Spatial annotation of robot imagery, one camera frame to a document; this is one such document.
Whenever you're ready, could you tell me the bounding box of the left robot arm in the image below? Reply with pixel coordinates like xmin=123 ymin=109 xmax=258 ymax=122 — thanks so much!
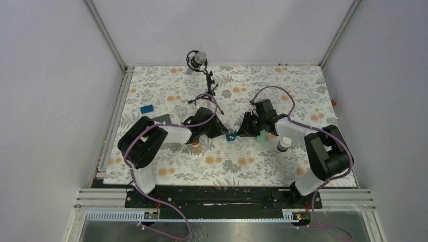
xmin=117 ymin=107 xmax=228 ymax=207

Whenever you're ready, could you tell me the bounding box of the teal pill organizer box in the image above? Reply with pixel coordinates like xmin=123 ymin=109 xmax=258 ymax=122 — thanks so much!
xmin=225 ymin=131 xmax=237 ymax=142

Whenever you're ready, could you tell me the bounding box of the mint green tube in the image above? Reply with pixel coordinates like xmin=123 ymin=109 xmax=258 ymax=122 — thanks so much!
xmin=256 ymin=130 xmax=268 ymax=143

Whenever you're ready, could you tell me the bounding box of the grey lego baseplate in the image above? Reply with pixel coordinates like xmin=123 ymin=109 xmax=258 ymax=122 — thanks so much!
xmin=152 ymin=114 xmax=172 ymax=124

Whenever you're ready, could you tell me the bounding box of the floral table mat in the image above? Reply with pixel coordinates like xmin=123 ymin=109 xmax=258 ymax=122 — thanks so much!
xmin=115 ymin=66 xmax=338 ymax=187

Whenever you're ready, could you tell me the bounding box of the white pill bottle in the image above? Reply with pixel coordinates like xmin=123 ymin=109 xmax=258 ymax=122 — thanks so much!
xmin=277 ymin=137 xmax=292 ymax=152

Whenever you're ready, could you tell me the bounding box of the blue lego brick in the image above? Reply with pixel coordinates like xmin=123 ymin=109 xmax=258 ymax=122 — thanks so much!
xmin=140 ymin=105 xmax=154 ymax=114

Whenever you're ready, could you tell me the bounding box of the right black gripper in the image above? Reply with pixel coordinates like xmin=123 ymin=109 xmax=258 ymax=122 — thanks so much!
xmin=236 ymin=112 xmax=265 ymax=138

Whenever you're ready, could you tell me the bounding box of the microphone on tripod stand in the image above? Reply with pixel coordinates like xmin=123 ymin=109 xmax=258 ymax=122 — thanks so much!
xmin=186 ymin=50 xmax=225 ymax=115

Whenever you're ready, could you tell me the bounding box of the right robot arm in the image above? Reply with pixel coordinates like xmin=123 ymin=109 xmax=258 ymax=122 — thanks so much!
xmin=237 ymin=99 xmax=353 ymax=208

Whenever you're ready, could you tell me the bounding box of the black base frame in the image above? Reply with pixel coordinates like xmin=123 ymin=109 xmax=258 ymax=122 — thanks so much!
xmin=125 ymin=185 xmax=323 ymax=219

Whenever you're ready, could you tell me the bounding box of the amber glass pill bottle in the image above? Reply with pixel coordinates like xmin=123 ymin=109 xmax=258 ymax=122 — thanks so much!
xmin=190 ymin=141 xmax=203 ymax=155

